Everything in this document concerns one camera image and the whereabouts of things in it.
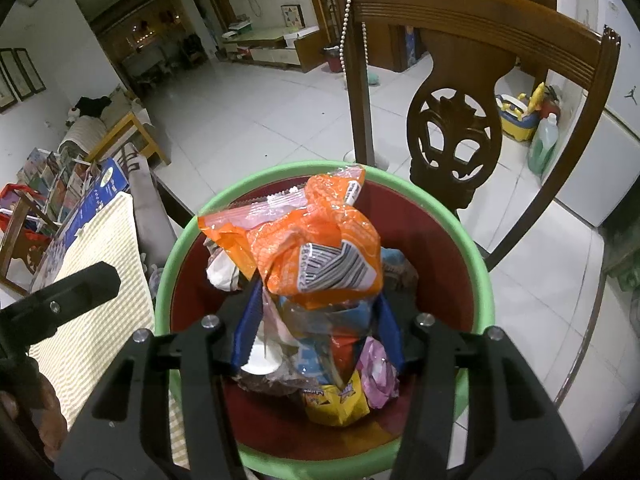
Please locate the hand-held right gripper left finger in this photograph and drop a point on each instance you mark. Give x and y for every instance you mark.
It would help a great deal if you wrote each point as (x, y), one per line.
(250, 325)

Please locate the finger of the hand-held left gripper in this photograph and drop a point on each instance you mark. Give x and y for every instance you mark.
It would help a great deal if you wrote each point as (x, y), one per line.
(75, 295)

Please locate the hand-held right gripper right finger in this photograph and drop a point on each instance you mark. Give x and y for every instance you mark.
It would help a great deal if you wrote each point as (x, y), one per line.
(391, 332)

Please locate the pink foil wrapper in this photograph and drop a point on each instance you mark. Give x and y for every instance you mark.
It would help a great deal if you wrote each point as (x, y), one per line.
(375, 375)

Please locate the red bin with green rim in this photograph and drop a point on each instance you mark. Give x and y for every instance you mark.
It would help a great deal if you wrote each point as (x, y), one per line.
(435, 240)

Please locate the orange snack wrapper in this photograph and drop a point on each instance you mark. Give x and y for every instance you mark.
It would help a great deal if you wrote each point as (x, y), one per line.
(310, 230)

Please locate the person's left hand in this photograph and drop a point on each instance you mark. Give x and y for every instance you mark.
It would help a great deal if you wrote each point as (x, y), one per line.
(50, 420)

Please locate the yellow striped table mat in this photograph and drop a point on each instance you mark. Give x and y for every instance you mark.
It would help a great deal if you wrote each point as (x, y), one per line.
(100, 240)

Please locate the plain wooden chair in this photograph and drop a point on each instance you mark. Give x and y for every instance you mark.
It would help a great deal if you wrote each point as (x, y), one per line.
(20, 250)

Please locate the blue printed board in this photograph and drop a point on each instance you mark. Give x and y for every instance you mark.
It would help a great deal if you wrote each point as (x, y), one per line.
(107, 185)

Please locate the white magazine rack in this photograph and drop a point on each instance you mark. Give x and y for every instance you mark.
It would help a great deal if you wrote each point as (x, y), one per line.
(55, 180)

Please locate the red bag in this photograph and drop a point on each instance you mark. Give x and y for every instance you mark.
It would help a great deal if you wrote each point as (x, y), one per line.
(12, 192)

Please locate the black white plush toy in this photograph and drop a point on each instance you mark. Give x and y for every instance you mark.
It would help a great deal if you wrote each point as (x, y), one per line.
(92, 105)

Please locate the green detergent bottle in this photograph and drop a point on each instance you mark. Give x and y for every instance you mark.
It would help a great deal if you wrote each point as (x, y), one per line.
(542, 150)

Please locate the blue yellow toy box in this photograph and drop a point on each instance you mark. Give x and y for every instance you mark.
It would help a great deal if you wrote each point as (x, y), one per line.
(515, 125)

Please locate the green plush toy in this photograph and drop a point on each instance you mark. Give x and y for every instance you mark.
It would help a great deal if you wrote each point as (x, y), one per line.
(374, 76)

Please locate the television cabinet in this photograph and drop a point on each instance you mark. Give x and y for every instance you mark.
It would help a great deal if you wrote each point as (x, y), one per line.
(280, 52)

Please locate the small red wastebasket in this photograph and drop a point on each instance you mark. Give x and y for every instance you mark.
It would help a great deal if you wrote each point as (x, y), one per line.
(332, 60)

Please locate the stack of books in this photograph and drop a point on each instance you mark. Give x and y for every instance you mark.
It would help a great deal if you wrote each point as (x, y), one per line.
(240, 22)

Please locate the colourful picture board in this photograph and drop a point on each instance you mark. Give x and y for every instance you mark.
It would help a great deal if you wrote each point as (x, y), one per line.
(291, 17)

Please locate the carved wooden chair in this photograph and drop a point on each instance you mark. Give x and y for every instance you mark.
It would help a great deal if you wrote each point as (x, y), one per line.
(450, 25)

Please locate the wooden frame sofa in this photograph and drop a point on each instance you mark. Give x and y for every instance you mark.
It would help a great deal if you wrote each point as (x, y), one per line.
(125, 130)

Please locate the framed wall picture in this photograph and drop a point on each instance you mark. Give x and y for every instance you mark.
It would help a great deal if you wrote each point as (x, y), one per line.
(6, 97)
(20, 77)
(36, 70)

